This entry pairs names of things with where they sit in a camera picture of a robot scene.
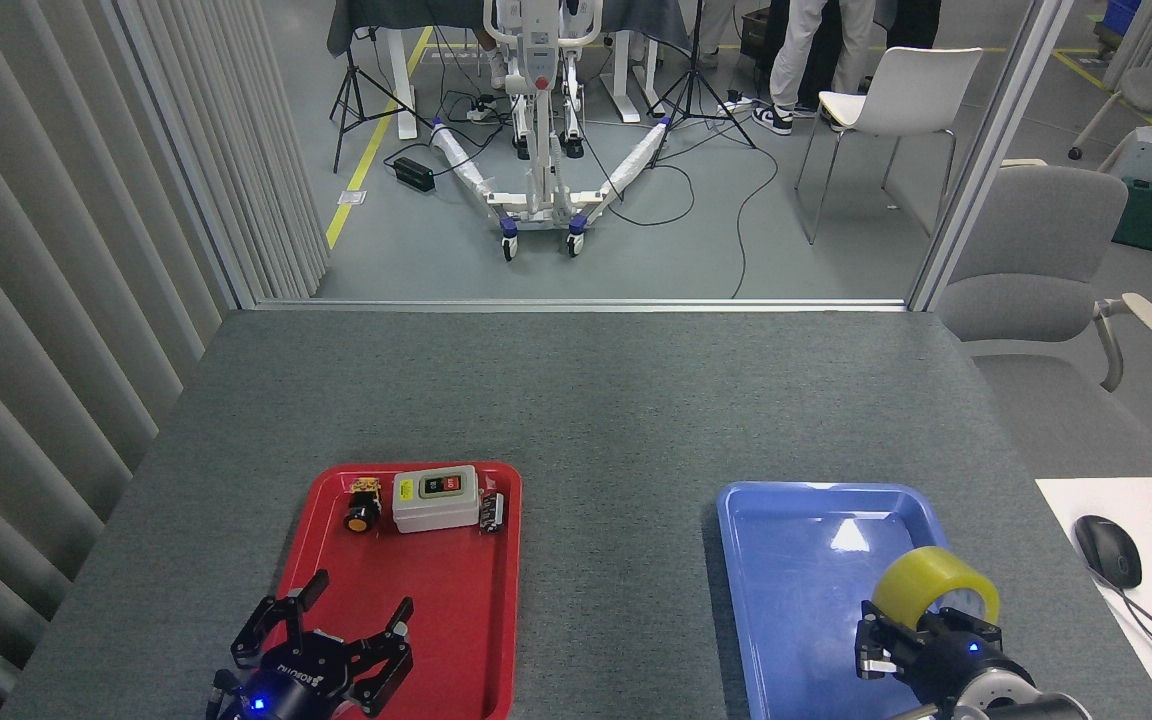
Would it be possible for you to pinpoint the white plastic chair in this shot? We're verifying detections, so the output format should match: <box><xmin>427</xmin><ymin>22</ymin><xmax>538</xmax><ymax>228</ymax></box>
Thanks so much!
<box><xmin>796</xmin><ymin>47</ymin><xmax>984</xmax><ymax>246</ymax></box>

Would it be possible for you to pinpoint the yellow tape roll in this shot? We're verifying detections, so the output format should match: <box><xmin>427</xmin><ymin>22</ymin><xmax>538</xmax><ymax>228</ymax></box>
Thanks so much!
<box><xmin>871</xmin><ymin>546</ymin><xmax>1001</xmax><ymax>633</ymax></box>

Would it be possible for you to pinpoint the grey office chair with armrest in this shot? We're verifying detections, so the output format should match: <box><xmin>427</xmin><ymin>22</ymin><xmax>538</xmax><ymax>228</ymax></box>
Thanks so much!
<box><xmin>936</xmin><ymin>165</ymin><xmax>1152</xmax><ymax>478</ymax></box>

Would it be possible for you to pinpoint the grey slatted partition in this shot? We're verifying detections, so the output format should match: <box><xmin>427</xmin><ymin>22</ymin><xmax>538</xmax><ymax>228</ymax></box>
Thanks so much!
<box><xmin>0</xmin><ymin>0</ymin><xmax>333</xmax><ymax>720</ymax></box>

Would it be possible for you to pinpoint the white two-button switch box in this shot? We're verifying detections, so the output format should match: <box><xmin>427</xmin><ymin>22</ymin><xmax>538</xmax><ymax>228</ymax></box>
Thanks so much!
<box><xmin>392</xmin><ymin>465</ymin><xmax>482</xmax><ymax>534</ymax></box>

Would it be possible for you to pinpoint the white wheeled stand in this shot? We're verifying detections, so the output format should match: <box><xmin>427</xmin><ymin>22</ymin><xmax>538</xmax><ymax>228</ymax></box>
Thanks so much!
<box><xmin>429</xmin><ymin>0</ymin><xmax>673</xmax><ymax>262</ymax></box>

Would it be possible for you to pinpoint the silver frame post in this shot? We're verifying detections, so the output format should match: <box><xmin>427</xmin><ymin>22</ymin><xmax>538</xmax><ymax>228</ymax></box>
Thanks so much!
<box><xmin>908</xmin><ymin>0</ymin><xmax>1077</xmax><ymax>313</ymax></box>

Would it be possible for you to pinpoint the black crate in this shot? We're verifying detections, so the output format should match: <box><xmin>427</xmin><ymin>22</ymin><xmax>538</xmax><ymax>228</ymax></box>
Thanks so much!
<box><xmin>739</xmin><ymin>8</ymin><xmax>773</xmax><ymax>57</ymax></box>

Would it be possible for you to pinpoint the black power strip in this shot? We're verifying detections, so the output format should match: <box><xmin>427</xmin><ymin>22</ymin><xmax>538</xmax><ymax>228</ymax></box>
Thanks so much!
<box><xmin>393</xmin><ymin>156</ymin><xmax>437</xmax><ymax>195</ymax></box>

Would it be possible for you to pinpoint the desk with dark cloth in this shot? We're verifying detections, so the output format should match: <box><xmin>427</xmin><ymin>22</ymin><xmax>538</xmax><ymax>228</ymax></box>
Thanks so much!
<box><xmin>326</xmin><ymin>0</ymin><xmax>693</xmax><ymax>141</ymax></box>

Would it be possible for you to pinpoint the blue plastic tray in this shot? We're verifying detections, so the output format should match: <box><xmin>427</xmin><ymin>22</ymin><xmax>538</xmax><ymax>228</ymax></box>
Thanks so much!
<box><xmin>716</xmin><ymin>481</ymin><xmax>1023</xmax><ymax>720</ymax></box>

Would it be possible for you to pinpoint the black tripod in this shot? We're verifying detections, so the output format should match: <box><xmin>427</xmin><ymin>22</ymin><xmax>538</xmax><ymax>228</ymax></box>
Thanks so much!
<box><xmin>329</xmin><ymin>25</ymin><xmax>433</xmax><ymax>174</ymax></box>
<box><xmin>648</xmin><ymin>0</ymin><xmax>758</xmax><ymax>169</ymax></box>

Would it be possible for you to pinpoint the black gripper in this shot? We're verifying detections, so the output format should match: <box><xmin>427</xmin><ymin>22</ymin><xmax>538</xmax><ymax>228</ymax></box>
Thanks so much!
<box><xmin>219</xmin><ymin>569</ymin><xmax>416</xmax><ymax>720</ymax></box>
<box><xmin>855</xmin><ymin>599</ymin><xmax>1034</xmax><ymax>708</ymax></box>

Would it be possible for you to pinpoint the black computer mouse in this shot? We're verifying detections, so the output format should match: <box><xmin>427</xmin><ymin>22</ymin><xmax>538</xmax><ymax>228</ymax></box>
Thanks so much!
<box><xmin>1074</xmin><ymin>515</ymin><xmax>1143</xmax><ymax>590</ymax></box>

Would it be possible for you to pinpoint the white side table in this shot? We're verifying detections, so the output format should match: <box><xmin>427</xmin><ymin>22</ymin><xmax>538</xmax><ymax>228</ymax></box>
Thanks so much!
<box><xmin>1036</xmin><ymin>477</ymin><xmax>1152</xmax><ymax>720</ymax></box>

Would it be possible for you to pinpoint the black floor cable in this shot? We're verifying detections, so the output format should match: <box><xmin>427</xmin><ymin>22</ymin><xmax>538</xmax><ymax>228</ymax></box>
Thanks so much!
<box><xmin>731</xmin><ymin>110</ymin><xmax>782</xmax><ymax>300</ymax></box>

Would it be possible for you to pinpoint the red plastic tray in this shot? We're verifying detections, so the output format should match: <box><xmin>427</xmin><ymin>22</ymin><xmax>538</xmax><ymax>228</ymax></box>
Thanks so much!
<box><xmin>241</xmin><ymin>461</ymin><xmax>524</xmax><ymax>720</ymax></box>

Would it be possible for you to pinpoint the person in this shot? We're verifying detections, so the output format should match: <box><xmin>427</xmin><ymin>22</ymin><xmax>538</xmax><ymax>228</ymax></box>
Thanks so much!
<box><xmin>786</xmin><ymin>0</ymin><xmax>945</xmax><ymax>113</ymax></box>
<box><xmin>751</xmin><ymin>0</ymin><xmax>882</xmax><ymax>136</ymax></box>
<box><xmin>477</xmin><ymin>28</ymin><xmax>509</xmax><ymax>93</ymax></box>
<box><xmin>696</xmin><ymin>0</ymin><xmax>739</xmax><ymax>69</ymax></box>

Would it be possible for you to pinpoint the black yellow push button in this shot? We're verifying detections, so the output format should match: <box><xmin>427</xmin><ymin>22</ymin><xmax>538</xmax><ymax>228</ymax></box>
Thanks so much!
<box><xmin>343</xmin><ymin>478</ymin><xmax>383</xmax><ymax>534</ymax></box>

